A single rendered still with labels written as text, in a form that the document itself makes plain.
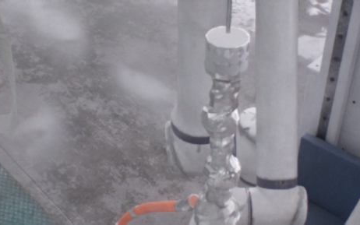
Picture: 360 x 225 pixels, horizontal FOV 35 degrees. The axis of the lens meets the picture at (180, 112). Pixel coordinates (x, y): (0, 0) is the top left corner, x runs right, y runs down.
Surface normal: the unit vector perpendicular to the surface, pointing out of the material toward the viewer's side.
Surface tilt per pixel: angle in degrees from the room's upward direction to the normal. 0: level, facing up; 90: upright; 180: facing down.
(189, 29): 94
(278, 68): 60
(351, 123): 90
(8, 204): 0
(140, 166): 0
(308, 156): 90
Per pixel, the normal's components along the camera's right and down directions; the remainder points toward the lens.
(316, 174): -0.66, 0.46
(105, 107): 0.00, -0.79
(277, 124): -0.07, 0.13
